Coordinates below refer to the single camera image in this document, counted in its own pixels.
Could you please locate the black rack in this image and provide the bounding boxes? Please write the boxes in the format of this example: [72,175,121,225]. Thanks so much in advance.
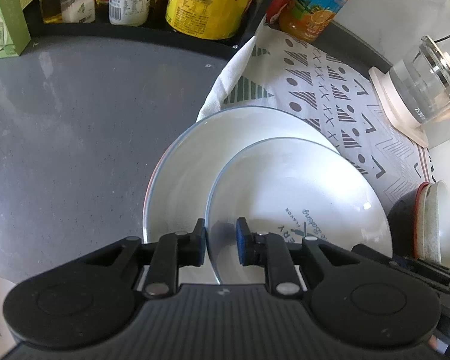
[24,0,290,51]

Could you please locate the small printed white plate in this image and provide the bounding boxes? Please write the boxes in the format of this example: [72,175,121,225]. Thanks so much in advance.
[204,137,392,285]

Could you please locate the red can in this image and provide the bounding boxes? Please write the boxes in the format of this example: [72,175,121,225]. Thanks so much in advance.
[265,0,301,26]

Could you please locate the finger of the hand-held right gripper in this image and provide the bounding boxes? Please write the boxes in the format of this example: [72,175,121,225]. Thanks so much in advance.
[351,243,450,296]

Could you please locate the dark bowl with red rim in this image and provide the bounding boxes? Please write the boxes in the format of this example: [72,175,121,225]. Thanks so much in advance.
[387,181,433,259]

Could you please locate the glass kettle with cream handle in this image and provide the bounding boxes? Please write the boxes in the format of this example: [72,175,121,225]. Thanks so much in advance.
[388,34,450,126]

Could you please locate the dark sauce bottle yellow label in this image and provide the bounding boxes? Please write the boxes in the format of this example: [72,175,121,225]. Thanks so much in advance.
[164,0,259,41]

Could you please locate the speckled grey bowl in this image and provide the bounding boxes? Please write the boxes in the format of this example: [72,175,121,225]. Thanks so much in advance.
[418,179,450,268]

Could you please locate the large blue-rimmed white plate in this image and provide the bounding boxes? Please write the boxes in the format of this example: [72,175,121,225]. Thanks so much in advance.
[142,106,342,244]

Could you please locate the white-labelled bottle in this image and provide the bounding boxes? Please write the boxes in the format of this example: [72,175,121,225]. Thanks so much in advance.
[108,0,154,28]

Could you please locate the cream kettle base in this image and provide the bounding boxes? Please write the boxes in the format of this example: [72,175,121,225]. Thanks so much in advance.
[367,65,430,148]

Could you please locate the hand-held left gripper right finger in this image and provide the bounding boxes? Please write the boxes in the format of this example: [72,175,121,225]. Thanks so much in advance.
[235,217,368,298]

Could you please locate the orange juice bottle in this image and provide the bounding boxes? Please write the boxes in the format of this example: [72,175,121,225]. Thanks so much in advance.
[278,0,376,43]

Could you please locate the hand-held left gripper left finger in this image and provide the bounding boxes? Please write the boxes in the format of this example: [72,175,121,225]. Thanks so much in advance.
[79,218,207,298]

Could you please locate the patterned fringed cloth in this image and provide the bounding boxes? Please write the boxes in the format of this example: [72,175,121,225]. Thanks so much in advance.
[197,20,441,214]

